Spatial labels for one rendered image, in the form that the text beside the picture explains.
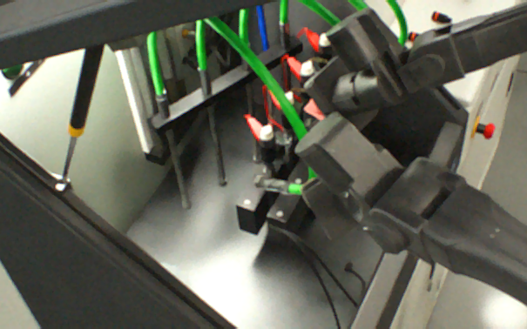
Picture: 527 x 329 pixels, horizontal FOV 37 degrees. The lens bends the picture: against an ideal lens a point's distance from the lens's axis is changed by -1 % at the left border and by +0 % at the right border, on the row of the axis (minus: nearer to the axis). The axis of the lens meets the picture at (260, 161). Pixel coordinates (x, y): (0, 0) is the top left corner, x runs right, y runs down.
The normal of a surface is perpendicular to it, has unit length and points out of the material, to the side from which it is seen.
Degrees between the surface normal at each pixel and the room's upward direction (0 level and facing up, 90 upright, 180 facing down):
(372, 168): 43
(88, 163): 90
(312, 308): 0
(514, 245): 18
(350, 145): 39
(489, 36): 57
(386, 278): 0
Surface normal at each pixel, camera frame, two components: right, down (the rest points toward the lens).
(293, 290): -0.07, -0.63
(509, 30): -0.22, 0.36
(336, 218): 0.19, 0.08
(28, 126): 0.90, 0.30
